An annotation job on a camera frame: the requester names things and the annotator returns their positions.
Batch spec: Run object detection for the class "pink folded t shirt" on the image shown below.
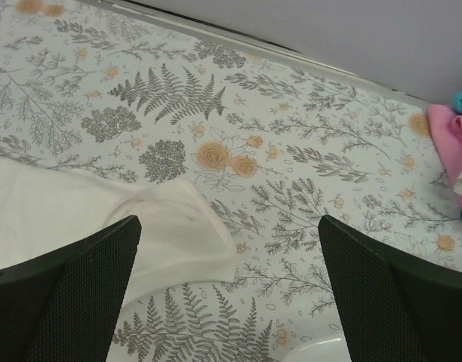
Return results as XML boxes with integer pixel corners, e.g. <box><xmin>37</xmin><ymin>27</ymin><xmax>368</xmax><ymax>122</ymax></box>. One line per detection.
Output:
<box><xmin>428</xmin><ymin>105</ymin><xmax>462</xmax><ymax>220</ymax></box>

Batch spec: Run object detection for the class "aluminium frame rail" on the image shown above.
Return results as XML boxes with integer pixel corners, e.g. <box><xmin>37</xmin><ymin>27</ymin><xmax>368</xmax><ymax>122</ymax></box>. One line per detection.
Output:
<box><xmin>84</xmin><ymin>1</ymin><xmax>429</xmax><ymax>108</ymax></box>

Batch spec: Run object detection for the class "white t shirt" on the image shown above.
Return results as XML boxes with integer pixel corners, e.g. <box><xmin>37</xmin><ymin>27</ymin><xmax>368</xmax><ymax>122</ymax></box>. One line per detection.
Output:
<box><xmin>0</xmin><ymin>157</ymin><xmax>237</xmax><ymax>302</ymax></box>

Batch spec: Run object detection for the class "white plastic basket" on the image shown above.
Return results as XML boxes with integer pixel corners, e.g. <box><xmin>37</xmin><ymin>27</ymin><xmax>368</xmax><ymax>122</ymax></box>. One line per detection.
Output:
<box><xmin>273</xmin><ymin>321</ymin><xmax>352</xmax><ymax>362</ymax></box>

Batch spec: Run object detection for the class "floral table mat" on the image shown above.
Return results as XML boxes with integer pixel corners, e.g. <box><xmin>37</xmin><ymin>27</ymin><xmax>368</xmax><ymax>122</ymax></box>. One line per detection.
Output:
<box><xmin>0</xmin><ymin>1</ymin><xmax>462</xmax><ymax>361</ymax></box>

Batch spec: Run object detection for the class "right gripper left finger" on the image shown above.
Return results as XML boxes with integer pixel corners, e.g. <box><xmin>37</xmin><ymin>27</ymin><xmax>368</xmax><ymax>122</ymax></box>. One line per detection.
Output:
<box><xmin>0</xmin><ymin>216</ymin><xmax>141</xmax><ymax>361</ymax></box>

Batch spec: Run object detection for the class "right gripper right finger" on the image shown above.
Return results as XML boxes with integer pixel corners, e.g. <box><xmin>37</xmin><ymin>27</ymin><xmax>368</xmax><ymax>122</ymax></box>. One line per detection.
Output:
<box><xmin>318</xmin><ymin>216</ymin><xmax>462</xmax><ymax>361</ymax></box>

